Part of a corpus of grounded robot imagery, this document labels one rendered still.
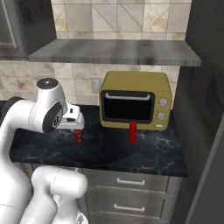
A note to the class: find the yellow toaster oven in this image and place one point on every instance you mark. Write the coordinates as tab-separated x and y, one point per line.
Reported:
134	81

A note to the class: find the dark grey fridge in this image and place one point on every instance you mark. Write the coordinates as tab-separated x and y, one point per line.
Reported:
201	116

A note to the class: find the grey drawer front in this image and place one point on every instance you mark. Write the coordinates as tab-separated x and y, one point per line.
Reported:
102	201
102	178

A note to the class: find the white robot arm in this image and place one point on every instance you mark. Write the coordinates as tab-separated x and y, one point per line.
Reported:
17	157

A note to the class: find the red ketchup bottle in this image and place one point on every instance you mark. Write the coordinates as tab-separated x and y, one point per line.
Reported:
133	132

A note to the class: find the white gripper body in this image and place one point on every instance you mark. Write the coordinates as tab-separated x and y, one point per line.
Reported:
73	124

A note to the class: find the dark grey wall cupboard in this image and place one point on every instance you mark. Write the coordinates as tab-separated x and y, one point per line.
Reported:
35	23

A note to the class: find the white toaster oven knob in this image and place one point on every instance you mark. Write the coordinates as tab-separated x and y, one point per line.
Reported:
161	115
163	101

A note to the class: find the white wall socket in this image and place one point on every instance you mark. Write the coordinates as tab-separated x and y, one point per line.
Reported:
95	84

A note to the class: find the grey wall shelf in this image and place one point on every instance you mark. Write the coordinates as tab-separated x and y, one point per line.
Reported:
116	52

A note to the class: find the small red condiment bottle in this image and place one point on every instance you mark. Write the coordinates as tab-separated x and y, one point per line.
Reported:
78	138

